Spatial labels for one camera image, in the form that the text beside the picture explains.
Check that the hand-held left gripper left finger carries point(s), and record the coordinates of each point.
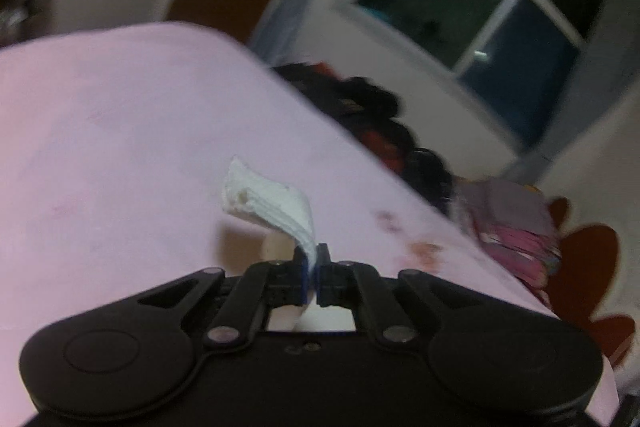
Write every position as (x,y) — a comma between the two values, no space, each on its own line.
(302,279)

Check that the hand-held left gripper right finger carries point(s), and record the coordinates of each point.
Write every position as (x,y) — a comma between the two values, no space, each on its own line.
(320,279)

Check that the white knit garment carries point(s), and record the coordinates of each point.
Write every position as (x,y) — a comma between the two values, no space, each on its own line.
(272,202)

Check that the pile of black clothes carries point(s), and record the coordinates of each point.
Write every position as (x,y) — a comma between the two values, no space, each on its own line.
(370,117)

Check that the stack of folded clothes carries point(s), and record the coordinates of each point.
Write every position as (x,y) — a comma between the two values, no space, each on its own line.
(510,227)

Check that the red garment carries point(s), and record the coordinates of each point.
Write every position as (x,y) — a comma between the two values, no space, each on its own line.
(387,149)

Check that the pink floral bed sheet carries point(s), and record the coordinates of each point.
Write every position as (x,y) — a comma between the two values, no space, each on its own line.
(150,147)

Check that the brown wooden headboard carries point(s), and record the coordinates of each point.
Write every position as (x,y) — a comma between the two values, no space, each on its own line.
(585,277)

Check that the white framed window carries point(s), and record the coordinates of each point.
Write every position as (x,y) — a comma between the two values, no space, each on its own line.
(480,7)

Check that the dark wooden shelf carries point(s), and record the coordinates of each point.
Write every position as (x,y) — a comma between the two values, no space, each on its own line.
(22,2)

